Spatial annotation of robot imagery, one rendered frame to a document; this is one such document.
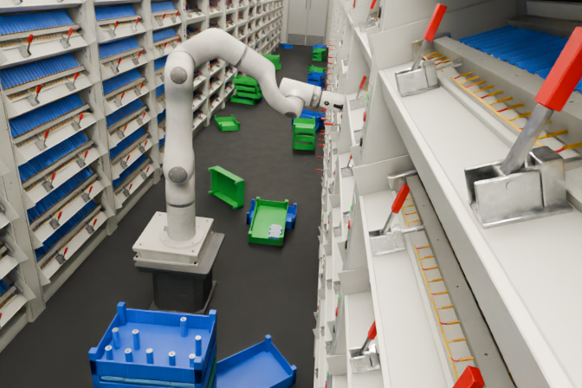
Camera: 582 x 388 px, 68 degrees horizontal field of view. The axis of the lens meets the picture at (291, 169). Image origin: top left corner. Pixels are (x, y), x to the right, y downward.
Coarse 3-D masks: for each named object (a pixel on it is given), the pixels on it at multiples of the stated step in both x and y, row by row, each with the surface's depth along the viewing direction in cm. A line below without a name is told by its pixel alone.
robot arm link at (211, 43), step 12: (204, 36) 149; (216, 36) 149; (228, 36) 151; (180, 48) 157; (192, 48) 153; (204, 48) 150; (216, 48) 150; (228, 48) 151; (240, 48) 152; (204, 60) 156; (228, 60) 154
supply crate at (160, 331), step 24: (120, 312) 130; (144, 312) 132; (168, 312) 132; (216, 312) 130; (120, 336) 128; (144, 336) 129; (168, 336) 129; (192, 336) 130; (96, 360) 114; (120, 360) 120; (144, 360) 121; (168, 360) 121
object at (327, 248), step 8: (328, 248) 155; (328, 256) 156; (328, 264) 152; (328, 272) 147; (328, 280) 140; (328, 288) 139; (328, 296) 136; (328, 304) 133; (328, 312) 129; (328, 336) 120; (328, 344) 116; (328, 352) 115
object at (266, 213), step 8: (256, 200) 267; (264, 200) 269; (256, 208) 271; (264, 208) 271; (272, 208) 271; (280, 208) 271; (256, 216) 266; (264, 216) 266; (272, 216) 266; (280, 216) 267; (256, 224) 261; (264, 224) 261; (280, 224) 261; (256, 232) 256; (264, 232) 256; (256, 240) 249; (264, 240) 248; (272, 240) 247; (280, 240) 247
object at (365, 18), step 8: (376, 0) 105; (360, 8) 123; (368, 8) 122; (376, 8) 122; (352, 16) 124; (360, 16) 124; (368, 16) 106; (376, 16) 122; (360, 24) 107; (368, 24) 107; (376, 24) 109; (360, 32) 108; (368, 32) 68; (360, 40) 99; (368, 40) 68; (360, 48) 114; (368, 48) 81; (368, 56) 80; (368, 64) 88
